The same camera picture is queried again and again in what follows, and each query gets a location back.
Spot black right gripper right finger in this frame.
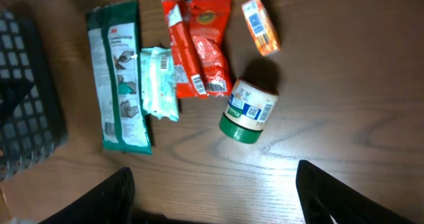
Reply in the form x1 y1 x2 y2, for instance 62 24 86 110
295 160 412 224

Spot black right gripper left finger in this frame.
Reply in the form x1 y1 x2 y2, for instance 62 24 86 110
40 167 135 224

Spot green white package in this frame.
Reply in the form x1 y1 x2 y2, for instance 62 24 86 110
85 0 152 154

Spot red snack bag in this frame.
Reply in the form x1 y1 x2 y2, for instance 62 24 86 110
185 0 233 96
161 0 207 99

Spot light blue tissue pack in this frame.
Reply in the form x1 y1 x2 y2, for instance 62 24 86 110
140 47 180 122

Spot green capped white jar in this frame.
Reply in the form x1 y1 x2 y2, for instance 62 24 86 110
219 79 279 144

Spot grey plastic mesh basket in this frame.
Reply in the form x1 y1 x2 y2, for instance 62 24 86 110
1 10 68 180

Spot orange tissue pack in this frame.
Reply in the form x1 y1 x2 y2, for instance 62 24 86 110
242 0 281 56

